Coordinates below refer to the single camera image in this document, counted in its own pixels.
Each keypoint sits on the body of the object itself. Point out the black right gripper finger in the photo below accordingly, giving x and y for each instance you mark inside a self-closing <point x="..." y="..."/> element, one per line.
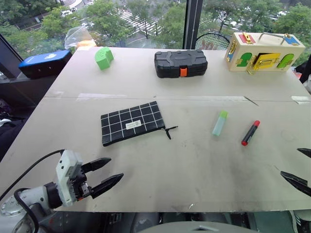
<point x="296" y="182"/>
<point x="305" y="151"/>

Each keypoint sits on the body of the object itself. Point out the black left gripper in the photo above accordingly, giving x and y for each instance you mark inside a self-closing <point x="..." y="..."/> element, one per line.
<point x="81" y="184"/>

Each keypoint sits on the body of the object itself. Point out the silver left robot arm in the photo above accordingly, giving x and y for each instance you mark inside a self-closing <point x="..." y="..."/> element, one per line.
<point x="31" y="197"/>

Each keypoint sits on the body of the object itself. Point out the black grid pencil pouch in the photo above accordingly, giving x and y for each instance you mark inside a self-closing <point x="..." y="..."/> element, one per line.
<point x="132" y="122"/>

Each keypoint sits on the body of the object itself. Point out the black plastic tool case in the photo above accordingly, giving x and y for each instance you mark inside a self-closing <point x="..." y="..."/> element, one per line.
<point x="180" y="63"/>

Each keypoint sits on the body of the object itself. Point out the red black marker pen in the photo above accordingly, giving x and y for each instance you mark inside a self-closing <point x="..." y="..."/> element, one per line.
<point x="250" y="133"/>

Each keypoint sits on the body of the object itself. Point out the green glue stick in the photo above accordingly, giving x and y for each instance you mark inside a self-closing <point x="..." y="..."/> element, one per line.
<point x="219" y="122"/>

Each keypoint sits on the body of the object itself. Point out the wooden lock activity box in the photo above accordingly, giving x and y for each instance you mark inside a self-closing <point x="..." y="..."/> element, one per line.
<point x="263" y="53"/>

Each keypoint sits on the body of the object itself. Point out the green plastic block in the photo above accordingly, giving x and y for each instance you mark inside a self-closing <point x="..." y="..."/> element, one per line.
<point x="104" y="58"/>

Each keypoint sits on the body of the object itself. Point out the blue black device box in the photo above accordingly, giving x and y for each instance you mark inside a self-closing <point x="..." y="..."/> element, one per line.
<point x="43" y="63"/>

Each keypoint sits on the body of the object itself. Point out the clear plastic bag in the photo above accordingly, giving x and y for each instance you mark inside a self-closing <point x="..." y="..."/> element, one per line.
<point x="76" y="37"/>

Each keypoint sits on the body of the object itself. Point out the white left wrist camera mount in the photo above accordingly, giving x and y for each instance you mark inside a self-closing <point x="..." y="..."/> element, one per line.
<point x="66" y="175"/>

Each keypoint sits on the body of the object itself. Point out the black window frame post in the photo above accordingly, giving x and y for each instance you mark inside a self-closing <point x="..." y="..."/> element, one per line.
<point x="192" y="23"/>

